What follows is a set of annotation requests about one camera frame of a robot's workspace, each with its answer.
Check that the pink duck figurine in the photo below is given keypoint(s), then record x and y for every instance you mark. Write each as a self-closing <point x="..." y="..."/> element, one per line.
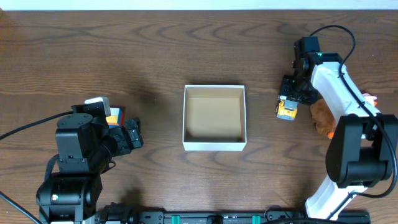
<point x="370" y="98"/>

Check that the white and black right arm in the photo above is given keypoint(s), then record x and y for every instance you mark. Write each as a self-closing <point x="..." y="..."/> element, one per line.
<point x="362" y="151"/>

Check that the white cardboard box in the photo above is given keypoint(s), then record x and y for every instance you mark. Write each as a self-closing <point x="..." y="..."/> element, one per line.
<point x="214" y="118"/>

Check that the black mounting rail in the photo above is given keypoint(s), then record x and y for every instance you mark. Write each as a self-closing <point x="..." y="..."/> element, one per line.
<point x="121" y="213"/>

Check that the brown plush toy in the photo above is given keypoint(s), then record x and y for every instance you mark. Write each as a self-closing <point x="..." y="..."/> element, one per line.
<point x="323" y="119"/>

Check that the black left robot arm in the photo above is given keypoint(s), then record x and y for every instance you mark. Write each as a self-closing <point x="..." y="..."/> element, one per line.
<point x="86" y="148"/>

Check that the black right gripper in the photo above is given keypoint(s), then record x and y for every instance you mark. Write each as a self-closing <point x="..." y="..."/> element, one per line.
<point x="285" y="91"/>

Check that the yellow grey toy truck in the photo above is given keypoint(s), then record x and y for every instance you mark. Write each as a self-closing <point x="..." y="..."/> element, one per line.
<point x="286" y="110"/>

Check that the multicoloured puzzle cube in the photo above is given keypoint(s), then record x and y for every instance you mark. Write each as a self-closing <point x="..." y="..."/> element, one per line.
<point x="116" y="117"/>

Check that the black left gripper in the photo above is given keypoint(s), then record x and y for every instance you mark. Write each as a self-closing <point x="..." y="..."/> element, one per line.
<point x="125" y="137"/>

